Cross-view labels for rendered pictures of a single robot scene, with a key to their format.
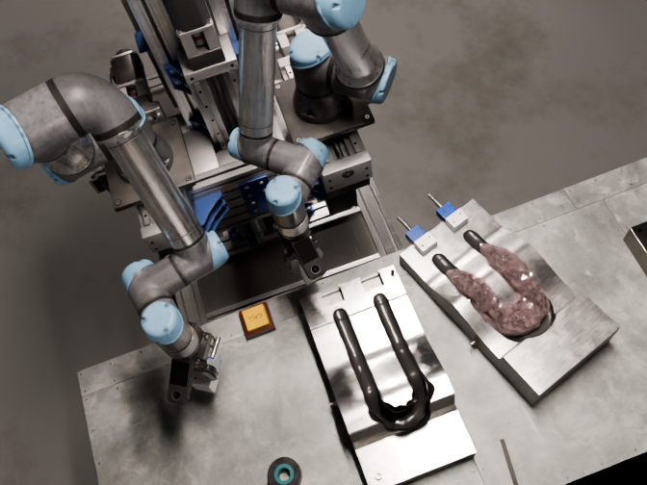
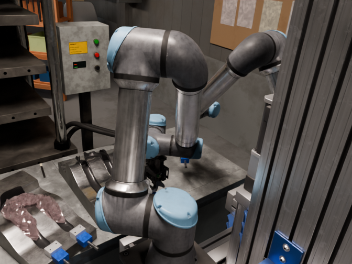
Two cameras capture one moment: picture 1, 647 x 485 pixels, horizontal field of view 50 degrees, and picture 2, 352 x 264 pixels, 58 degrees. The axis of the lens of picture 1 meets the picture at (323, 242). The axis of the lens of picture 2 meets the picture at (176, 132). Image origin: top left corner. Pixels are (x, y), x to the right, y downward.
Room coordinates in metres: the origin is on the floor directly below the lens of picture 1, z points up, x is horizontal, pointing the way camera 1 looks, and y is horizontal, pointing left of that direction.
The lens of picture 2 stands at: (1.72, -0.45, 1.79)
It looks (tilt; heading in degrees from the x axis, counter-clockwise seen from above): 27 degrees down; 148
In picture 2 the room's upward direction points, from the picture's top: 4 degrees clockwise
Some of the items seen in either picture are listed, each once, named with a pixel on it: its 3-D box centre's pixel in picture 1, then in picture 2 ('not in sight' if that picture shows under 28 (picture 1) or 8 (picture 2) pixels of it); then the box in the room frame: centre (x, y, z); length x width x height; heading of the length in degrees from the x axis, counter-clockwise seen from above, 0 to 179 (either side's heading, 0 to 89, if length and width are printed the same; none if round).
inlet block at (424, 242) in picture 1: (413, 233); (86, 240); (0.82, -0.24, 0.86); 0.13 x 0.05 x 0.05; 24
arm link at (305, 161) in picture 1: (298, 163); (155, 143); (0.86, 0.01, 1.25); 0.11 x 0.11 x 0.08; 52
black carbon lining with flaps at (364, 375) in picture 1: (383, 359); (100, 171); (0.48, -0.07, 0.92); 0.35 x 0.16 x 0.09; 7
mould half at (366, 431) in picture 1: (383, 372); (101, 177); (0.47, -0.06, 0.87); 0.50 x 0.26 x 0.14; 7
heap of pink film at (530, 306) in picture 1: (501, 287); (30, 208); (0.59, -0.40, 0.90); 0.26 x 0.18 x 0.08; 24
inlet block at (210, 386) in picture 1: (210, 362); (184, 160); (0.58, 0.34, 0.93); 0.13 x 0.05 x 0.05; 153
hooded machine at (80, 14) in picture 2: not in sight; (82, 36); (-4.23, 1.14, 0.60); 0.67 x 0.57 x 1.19; 5
